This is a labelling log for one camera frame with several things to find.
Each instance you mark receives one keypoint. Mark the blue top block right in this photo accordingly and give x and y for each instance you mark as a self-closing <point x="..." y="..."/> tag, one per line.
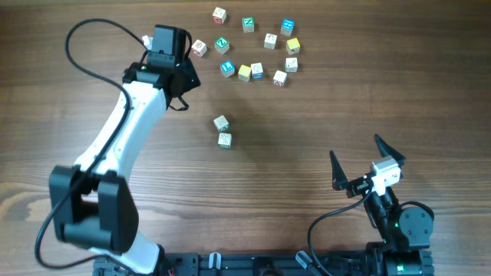
<point x="287" y="27"/>

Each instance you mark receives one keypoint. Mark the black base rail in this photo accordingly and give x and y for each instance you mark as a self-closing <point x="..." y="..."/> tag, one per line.
<point x="268" y="264"/>

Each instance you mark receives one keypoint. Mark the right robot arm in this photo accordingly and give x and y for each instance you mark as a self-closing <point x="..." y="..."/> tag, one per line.
<point x="405" y="228"/>

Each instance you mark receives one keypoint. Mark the green V block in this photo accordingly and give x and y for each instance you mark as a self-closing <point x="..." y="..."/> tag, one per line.
<point x="221" y="123"/>

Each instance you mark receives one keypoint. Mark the green N block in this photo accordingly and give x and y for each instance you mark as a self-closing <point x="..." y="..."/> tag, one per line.
<point x="248" y="24"/>

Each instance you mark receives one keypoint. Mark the yellow block right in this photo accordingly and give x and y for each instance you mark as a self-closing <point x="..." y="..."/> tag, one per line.
<point x="293" y="46"/>

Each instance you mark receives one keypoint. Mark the green Z block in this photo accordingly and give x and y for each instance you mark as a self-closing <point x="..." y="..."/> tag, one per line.
<point x="222" y="45"/>

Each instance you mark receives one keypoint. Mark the green-edged wooden block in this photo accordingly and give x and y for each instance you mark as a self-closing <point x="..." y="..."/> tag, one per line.
<point x="225" y="140"/>

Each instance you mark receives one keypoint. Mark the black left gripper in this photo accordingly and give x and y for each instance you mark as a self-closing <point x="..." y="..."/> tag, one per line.
<point x="192" y="78"/>

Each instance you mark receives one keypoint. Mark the white block red side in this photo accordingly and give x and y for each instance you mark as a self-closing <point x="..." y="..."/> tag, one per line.
<point x="199" y="48"/>

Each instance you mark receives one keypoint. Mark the yellow block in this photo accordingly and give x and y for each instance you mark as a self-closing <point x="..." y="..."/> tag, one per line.
<point x="293" y="46"/>
<point x="245" y="73"/>

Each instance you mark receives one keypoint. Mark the white O block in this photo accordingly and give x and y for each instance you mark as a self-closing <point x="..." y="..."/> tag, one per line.
<point x="291" y="64"/>

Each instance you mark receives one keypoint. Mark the blue L block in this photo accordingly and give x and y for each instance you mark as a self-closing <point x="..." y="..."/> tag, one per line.
<point x="227" y="68"/>

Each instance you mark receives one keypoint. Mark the red-sided block far back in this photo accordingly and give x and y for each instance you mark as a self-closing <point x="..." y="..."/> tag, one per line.
<point x="219" y="15"/>

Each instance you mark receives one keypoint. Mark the white block number two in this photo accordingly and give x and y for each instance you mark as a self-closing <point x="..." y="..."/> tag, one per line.
<point x="270" y="41"/>

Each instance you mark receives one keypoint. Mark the yellow top block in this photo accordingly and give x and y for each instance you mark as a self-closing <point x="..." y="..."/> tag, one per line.
<point x="245" y="73"/>

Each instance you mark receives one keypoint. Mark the blue P block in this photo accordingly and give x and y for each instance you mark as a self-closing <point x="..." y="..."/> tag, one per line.
<point x="257" y="71"/>

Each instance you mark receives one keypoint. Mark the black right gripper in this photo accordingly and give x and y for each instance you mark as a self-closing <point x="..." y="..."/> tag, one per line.
<point x="357" y="186"/>

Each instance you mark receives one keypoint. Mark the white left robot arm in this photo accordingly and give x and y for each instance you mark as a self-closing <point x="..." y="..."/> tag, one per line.
<point x="91" y="204"/>

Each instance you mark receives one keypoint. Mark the red A block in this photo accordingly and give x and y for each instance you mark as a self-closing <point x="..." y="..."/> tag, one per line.
<point x="279" y="78"/>

